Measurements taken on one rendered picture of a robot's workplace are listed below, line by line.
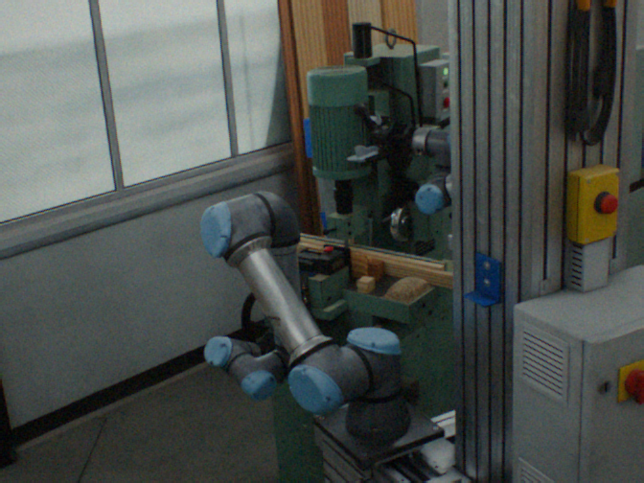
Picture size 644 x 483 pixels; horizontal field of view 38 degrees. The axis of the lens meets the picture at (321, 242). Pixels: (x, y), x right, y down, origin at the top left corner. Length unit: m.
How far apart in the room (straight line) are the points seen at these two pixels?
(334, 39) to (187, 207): 1.04
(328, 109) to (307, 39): 1.58
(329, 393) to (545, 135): 0.70
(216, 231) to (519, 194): 0.70
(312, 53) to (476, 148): 2.48
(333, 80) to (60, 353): 1.81
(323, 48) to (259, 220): 2.26
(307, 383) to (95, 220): 2.01
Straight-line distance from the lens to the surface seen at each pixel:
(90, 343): 3.99
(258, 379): 2.27
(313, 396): 2.01
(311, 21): 4.27
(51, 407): 4.00
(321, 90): 2.69
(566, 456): 1.81
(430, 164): 2.87
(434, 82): 2.90
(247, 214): 2.13
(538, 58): 1.70
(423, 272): 2.75
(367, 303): 2.70
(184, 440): 3.83
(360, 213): 2.87
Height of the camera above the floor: 1.96
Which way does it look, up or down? 20 degrees down
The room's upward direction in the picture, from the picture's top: 4 degrees counter-clockwise
